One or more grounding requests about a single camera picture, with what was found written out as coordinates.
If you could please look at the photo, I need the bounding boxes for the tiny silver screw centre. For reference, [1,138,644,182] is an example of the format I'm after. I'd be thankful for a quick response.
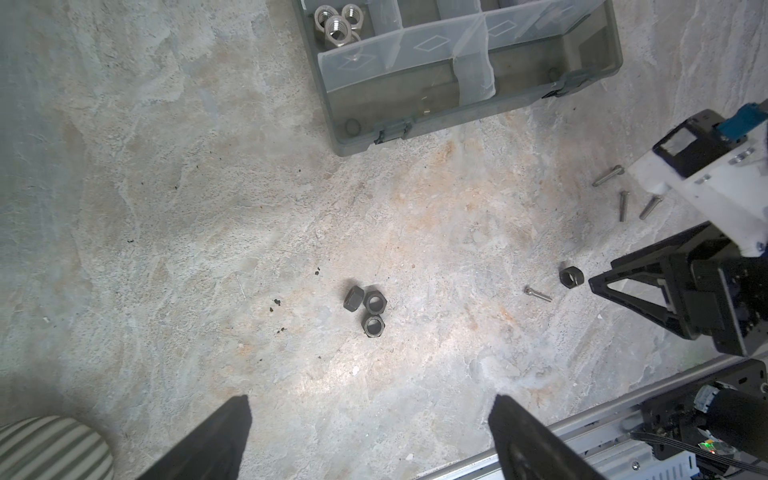
[523,285,553,303]

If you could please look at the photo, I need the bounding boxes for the silver dome nut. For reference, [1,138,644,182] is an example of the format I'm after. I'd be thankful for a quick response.
[313,5,338,32]
[341,4,365,32]

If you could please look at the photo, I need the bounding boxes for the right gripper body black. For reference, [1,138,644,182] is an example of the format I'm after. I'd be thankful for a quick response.
[689,238,767,357]

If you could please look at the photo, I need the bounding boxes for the small black nut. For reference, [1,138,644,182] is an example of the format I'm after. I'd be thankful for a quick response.
[559,266,585,289]

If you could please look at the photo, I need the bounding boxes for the green plastic organizer box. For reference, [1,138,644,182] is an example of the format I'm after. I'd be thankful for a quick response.
[293,1,623,157]

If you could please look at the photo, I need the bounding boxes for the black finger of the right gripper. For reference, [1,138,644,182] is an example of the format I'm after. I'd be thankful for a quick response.
[589,222,729,339]

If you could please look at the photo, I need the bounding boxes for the black hex nut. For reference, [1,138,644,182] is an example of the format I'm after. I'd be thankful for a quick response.
[361,315,385,338]
[363,290,388,315]

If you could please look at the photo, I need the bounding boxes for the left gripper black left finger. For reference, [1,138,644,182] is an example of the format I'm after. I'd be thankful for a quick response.
[139,395,252,480]

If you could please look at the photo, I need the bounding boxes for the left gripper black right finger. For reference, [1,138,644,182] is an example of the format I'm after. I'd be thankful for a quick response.
[488,395,604,480]

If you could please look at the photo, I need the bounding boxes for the black nut cluster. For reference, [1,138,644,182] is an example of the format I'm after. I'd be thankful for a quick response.
[343,285,365,312]

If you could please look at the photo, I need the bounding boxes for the small silver screw upper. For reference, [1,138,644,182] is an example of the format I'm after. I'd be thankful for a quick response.
[592,165,625,187]

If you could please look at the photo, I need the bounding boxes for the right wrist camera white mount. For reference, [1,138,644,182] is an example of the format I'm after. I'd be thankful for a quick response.
[628,101,767,257]

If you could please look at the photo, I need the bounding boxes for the small silver screw right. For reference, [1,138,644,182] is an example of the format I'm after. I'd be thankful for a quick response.
[638,195,664,221]

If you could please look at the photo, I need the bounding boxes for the small silver screw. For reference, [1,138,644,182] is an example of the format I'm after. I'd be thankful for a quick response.
[592,165,625,187]
[638,195,664,221]

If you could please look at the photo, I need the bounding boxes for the aluminium mounting rail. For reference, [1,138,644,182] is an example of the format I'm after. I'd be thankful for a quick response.
[428,348,767,479]

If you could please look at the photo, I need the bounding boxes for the right controller board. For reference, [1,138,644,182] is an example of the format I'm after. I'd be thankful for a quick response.
[698,439,738,458]

